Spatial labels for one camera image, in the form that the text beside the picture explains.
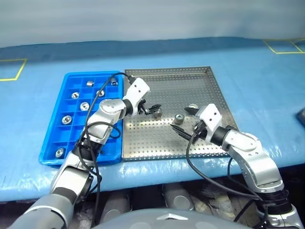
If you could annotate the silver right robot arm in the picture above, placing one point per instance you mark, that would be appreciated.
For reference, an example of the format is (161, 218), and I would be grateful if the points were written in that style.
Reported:
(252, 155)

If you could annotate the grey rounded cylinder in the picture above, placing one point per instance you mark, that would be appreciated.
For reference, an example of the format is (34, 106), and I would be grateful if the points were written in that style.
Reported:
(116, 205)
(178, 198)

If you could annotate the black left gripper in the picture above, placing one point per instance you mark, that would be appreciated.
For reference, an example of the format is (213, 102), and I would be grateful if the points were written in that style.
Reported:
(143, 107)

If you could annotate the perforated steel tray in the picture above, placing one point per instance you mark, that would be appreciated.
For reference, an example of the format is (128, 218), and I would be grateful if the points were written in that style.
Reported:
(166, 90)

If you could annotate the grey robot torso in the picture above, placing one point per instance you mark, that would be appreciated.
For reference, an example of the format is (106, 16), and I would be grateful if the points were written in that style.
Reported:
(143, 221)

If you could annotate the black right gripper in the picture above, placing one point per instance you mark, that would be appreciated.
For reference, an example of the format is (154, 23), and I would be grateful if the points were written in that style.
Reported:
(199, 133)

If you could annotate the metal nut on tray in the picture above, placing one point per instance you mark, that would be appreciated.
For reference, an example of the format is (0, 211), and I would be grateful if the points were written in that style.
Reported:
(179, 119)

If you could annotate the metal roller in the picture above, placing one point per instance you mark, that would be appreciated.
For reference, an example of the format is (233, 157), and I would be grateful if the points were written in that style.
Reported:
(101, 92)
(114, 83)
(192, 105)
(84, 106)
(66, 119)
(60, 152)
(75, 95)
(89, 83)

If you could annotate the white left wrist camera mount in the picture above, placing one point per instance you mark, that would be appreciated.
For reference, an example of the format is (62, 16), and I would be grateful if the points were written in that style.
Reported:
(139, 88)

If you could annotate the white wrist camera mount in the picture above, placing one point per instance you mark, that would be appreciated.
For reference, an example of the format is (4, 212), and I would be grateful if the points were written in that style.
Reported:
(210, 117)
(139, 88)

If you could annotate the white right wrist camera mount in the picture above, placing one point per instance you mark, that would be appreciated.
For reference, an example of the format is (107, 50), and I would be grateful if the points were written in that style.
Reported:
(210, 117)

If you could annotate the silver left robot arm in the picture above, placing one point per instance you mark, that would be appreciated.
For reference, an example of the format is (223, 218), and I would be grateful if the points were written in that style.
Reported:
(107, 112)

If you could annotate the metal nut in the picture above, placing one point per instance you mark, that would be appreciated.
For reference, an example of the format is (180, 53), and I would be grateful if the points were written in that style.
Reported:
(157, 115)
(179, 119)

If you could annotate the blue plastic compartment tray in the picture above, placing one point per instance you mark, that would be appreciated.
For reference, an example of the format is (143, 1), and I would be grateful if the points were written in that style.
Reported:
(71, 133)

